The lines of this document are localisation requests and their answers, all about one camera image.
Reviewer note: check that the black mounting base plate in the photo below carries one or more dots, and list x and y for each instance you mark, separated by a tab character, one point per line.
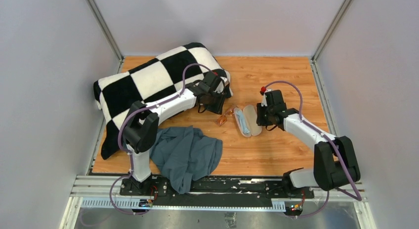
215	192

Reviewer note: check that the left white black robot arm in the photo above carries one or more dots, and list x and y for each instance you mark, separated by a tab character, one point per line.
138	132

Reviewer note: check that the black white checkered pillow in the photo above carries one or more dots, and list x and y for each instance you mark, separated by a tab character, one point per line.
149	82

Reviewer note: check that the pink glasses case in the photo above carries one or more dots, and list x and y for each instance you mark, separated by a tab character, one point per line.
251	117

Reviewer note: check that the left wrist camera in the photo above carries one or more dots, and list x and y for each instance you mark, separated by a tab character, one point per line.
224	85

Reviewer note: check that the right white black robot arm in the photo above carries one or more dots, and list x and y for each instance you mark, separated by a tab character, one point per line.
335	163

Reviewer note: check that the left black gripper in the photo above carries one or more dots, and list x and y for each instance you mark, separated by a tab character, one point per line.
218	108

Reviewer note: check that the light blue cleaning cloth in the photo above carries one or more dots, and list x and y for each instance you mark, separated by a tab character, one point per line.
241	122

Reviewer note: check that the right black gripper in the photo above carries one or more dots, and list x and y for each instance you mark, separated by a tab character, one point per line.
260	109

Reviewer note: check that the grey blue crumpled garment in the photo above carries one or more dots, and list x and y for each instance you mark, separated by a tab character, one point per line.
184	155

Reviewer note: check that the aluminium frame rail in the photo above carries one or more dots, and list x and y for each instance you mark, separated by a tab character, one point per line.
103	192

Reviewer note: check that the orange sunglasses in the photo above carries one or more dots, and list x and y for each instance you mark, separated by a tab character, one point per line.
224	117

